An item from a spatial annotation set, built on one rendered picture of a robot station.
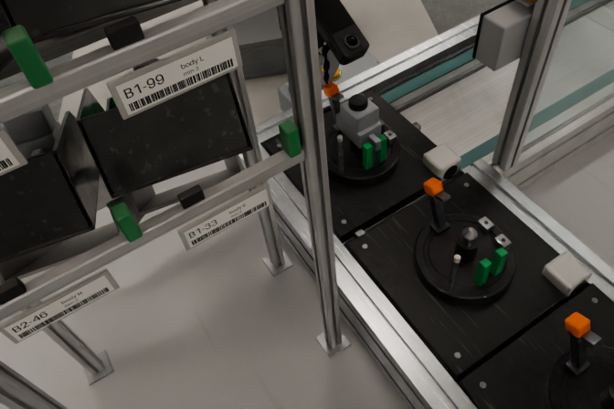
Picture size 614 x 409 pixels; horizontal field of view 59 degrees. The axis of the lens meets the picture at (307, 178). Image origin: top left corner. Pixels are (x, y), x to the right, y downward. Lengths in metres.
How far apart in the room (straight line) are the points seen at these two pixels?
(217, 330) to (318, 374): 0.18
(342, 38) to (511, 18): 0.22
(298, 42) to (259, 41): 0.81
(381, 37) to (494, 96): 0.35
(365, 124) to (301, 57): 0.45
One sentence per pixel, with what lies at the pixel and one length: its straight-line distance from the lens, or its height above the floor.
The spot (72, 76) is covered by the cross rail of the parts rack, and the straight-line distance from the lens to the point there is 0.35.
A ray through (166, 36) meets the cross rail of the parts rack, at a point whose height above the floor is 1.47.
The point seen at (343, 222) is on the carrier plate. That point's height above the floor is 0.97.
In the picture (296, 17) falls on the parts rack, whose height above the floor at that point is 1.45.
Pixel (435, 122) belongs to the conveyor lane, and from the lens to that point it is 1.06.
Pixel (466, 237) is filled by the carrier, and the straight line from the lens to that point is 0.75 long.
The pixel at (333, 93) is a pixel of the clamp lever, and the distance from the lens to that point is 0.90.
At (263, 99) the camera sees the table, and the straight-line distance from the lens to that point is 1.21.
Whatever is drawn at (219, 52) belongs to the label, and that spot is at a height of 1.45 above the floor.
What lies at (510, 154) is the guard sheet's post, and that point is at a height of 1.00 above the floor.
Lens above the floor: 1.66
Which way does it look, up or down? 50 degrees down
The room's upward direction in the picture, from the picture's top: 7 degrees counter-clockwise
